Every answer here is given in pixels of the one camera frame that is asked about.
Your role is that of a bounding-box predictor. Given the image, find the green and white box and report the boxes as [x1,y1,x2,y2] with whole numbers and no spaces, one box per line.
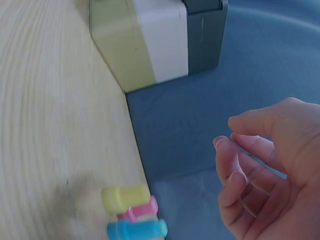
[88,0,190,94]

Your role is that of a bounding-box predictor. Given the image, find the person's right hand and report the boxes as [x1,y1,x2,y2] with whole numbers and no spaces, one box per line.
[212,96,320,240]

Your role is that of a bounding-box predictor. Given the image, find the blue plastic clip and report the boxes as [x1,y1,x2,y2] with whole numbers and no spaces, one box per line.
[106,218,169,240]

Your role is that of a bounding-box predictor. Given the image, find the dark grey box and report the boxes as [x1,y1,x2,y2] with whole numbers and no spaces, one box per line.
[181,0,229,76]

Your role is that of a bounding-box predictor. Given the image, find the yellow plastic clip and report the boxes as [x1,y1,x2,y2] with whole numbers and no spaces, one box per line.
[101,184,151,215]

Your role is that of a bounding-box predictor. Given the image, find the pink plastic clip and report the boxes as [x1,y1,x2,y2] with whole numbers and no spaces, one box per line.
[116,195,160,223]

